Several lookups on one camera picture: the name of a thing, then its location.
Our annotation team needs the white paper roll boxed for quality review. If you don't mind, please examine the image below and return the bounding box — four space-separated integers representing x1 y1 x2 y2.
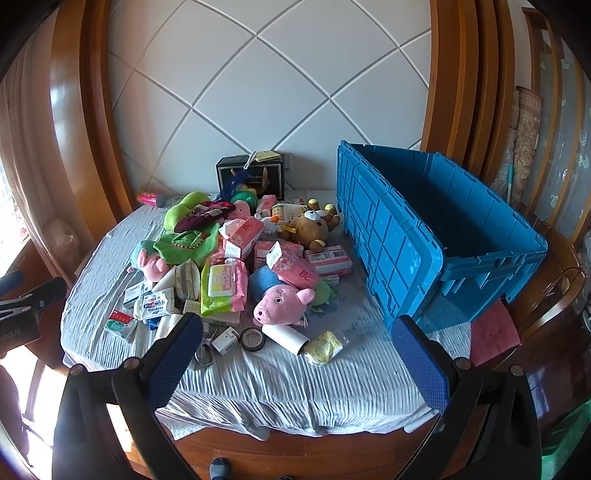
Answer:
151 265 185 292
263 324 311 357

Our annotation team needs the black tape roll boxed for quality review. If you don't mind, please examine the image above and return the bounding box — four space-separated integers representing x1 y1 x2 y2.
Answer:
240 327 267 352

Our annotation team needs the wooden chair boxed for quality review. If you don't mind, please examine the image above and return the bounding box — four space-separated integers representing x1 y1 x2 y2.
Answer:
505 222 589 342

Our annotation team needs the white box blue print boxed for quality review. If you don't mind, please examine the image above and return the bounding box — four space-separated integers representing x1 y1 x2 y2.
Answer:
123 282 153 308

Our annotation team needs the blue plastic storage crate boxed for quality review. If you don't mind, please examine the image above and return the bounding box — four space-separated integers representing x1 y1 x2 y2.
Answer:
335 140 549 335

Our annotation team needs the white packet blue red print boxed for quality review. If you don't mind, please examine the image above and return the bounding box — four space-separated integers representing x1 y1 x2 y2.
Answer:
134 287 177 320

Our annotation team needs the dark red fabric pouch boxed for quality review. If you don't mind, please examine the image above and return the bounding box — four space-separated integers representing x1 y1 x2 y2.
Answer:
173 200 236 232

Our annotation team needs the small white medicine box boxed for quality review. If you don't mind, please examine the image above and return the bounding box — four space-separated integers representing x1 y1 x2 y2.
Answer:
215 327 241 356

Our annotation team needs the white plastic bottle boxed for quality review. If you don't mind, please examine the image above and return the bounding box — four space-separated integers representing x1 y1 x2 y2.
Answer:
154 313 184 343

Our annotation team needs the frosted glass door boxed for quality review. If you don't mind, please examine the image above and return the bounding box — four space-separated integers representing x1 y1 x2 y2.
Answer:
529 9 591 241

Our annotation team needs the striped grey pouch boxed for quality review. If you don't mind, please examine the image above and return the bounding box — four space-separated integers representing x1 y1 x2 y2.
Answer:
173 259 202 301

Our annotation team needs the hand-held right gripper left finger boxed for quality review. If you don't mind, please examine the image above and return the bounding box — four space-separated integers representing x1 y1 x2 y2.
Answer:
52 312 205 480

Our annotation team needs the lime green plush toy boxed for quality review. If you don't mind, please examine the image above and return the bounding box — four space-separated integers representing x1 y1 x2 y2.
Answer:
164 191 212 232

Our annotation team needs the pink pig plush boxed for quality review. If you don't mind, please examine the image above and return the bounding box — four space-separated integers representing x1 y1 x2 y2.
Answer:
252 284 316 328

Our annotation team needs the blue feather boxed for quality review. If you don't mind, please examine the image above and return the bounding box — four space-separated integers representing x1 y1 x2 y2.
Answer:
222 173 252 200

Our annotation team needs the brown bear plush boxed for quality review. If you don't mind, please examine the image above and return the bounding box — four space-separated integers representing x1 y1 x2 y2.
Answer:
284 203 341 254

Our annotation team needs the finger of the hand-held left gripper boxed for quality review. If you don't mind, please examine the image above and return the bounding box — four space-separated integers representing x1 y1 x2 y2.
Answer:
0 270 25 294
0 276 68 320

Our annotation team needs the green and white box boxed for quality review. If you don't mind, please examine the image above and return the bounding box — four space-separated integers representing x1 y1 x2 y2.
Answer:
104 319 138 343

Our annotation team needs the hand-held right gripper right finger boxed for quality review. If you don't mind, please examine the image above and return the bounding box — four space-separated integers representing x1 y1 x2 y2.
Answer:
390 316 542 480

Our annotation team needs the green plush towel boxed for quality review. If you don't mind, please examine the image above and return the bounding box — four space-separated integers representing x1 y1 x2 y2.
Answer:
153 223 221 267

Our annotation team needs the green turtle plush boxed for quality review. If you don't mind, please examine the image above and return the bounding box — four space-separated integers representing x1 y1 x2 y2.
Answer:
310 278 337 315

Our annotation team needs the black gift box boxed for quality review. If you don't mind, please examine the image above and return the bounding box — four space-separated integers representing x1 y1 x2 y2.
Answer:
216 154 284 197

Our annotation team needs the yellow plastic packet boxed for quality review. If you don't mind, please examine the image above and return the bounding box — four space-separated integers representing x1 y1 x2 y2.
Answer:
302 330 345 366

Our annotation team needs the clear plastic bag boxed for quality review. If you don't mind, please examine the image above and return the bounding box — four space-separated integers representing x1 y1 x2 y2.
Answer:
46 219 82 260

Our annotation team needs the green and pink wipes pack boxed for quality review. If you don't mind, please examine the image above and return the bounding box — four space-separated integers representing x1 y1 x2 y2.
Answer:
199 258 250 317

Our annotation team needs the red cushion on chair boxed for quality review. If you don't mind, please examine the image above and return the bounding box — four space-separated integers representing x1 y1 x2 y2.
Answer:
470 300 522 367

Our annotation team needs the long white box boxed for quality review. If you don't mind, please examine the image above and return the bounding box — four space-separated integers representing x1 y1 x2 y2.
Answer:
201 311 243 328

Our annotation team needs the green plastic bag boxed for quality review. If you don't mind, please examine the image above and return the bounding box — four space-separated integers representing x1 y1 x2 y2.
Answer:
540 401 591 480

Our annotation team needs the white printed cup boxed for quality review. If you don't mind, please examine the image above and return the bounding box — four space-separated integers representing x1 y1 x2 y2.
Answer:
271 203 308 223

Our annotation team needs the pink and green plush toy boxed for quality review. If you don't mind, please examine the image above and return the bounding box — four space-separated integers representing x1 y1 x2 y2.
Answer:
128 240 167 282

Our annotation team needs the rolled patterned rug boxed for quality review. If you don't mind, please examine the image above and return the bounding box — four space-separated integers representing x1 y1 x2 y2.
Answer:
489 85 543 205

